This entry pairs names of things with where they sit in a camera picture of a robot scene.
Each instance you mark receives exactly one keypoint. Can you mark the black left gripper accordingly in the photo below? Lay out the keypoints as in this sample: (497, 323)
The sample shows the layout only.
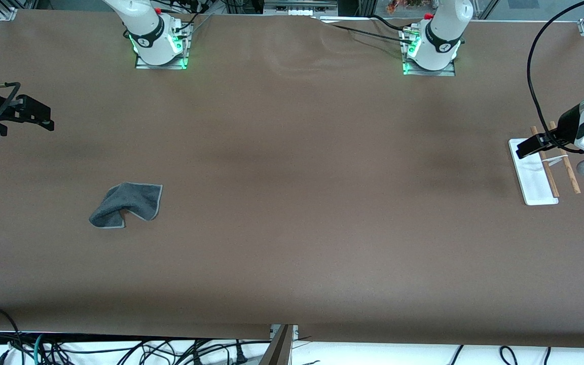
(566, 123)

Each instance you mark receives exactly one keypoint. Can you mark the grey microfibre towel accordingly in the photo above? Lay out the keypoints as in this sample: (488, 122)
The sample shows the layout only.
(135, 200)

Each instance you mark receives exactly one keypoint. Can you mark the wooden rack rod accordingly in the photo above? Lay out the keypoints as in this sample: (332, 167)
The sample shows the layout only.
(553, 185)
(573, 180)

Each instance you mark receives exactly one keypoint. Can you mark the orange red background object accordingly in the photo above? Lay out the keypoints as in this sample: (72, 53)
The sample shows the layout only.
(396, 6)

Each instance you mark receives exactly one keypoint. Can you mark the brown table cover sheet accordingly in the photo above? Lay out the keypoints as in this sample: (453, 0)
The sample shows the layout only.
(292, 228)

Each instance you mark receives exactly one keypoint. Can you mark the grey device box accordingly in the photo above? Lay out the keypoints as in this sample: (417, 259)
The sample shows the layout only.
(297, 5)

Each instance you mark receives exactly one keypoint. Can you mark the black power plug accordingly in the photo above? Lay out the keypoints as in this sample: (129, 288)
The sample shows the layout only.
(241, 357)

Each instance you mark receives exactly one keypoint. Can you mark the white rack base plate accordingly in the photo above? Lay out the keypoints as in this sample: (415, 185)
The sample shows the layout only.
(535, 182)

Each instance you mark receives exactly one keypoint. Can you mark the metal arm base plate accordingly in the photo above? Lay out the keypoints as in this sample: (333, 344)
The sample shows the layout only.
(145, 66)
(446, 72)

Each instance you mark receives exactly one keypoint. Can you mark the brown table frame beam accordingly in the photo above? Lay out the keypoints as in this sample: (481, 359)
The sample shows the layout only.
(279, 350)

